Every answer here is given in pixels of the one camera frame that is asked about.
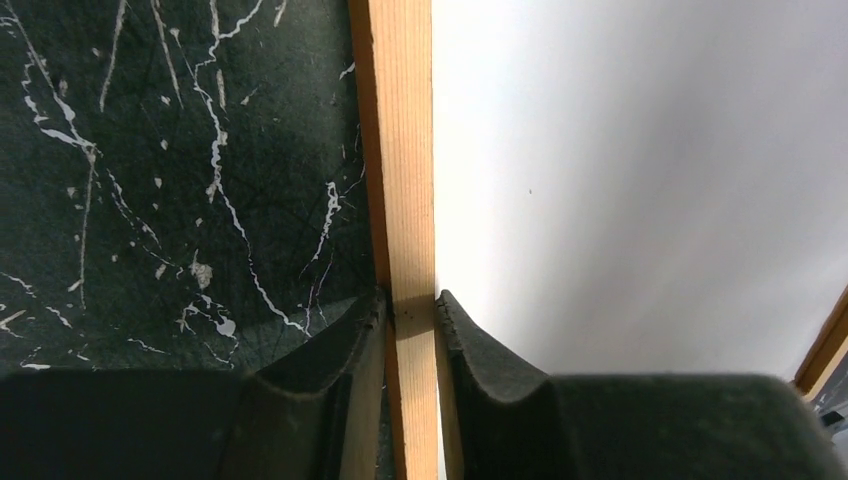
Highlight wooden picture frame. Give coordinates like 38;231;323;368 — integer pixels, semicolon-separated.
349;1;465;479

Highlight printed photo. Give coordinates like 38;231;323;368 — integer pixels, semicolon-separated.
433;1;847;395

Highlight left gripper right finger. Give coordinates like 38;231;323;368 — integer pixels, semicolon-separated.
436;291;847;479

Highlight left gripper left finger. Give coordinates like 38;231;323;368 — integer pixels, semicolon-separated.
1;290;387;479

